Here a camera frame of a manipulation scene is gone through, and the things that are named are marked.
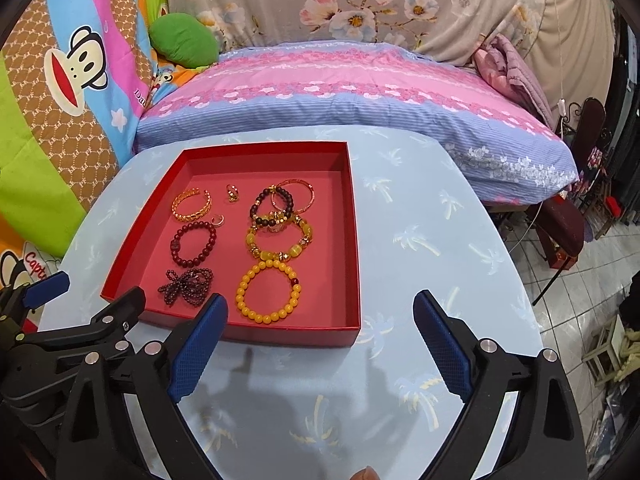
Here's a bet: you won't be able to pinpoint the yellow crystal bead bracelet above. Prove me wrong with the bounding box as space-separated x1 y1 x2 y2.
244 217 317 263

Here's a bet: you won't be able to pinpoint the dark bead bracelet gold charms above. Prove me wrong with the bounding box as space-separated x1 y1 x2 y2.
248 185 307 233

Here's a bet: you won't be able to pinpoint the dark red bead bracelet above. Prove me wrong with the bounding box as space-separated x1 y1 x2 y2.
171 221 218 267

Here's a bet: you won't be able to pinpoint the green pillow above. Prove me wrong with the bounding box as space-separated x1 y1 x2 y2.
150 11 219 68

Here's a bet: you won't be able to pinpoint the pink and blue bedsheet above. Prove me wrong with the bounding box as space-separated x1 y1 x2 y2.
131 42 581 206

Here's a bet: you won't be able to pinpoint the red cardboard box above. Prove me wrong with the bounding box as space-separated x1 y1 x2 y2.
100 141 362 348

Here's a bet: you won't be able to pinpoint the monkey printed blanket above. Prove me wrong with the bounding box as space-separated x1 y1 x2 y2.
0 0 173 321

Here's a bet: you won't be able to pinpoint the white cable with switch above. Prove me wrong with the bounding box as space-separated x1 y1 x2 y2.
547 0 571 136

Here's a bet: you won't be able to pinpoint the amber yellow bead bracelet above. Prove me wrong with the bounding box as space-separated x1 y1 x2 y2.
236 261 304 325

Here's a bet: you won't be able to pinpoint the dark red bench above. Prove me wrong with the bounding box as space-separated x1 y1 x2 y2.
532 195 586 306

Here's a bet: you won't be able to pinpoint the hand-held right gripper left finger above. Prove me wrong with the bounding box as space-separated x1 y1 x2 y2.
55 292 230 480

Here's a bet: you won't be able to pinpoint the gold open cuff bangle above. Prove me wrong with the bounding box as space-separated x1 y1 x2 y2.
171 187 213 222

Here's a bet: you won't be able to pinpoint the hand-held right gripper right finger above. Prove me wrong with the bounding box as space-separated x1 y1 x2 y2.
412 289 588 480

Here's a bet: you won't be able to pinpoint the dark iron chair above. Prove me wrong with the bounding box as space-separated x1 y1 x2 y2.
562 96 621 241

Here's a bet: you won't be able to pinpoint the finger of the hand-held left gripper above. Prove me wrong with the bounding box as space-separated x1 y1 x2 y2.
20 286 147 376
0 271 71 321

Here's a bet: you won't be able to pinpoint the thin gold bangle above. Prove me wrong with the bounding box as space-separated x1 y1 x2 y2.
272 177 317 216

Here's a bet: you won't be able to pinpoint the dark garnet strand bracelet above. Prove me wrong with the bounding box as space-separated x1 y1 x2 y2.
158 267 215 307

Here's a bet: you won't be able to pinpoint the small wooden stool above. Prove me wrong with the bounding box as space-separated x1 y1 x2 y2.
581 317 628 386

